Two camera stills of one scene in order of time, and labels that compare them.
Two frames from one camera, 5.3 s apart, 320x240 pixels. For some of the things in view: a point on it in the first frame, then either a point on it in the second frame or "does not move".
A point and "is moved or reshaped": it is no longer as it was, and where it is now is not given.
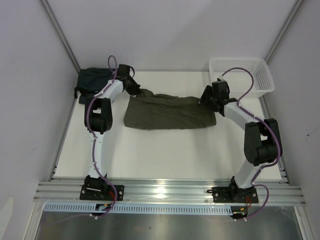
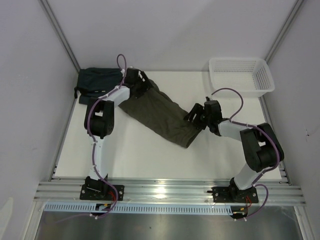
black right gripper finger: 207,95 to 195,113
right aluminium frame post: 288,23 does not move
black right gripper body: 214,99 to 207,118
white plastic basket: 240,81 does not move
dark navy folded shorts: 90,81 does not move
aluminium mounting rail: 68,193 does not move
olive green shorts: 146,110 is moved or reshaped
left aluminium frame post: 55,25 does not move
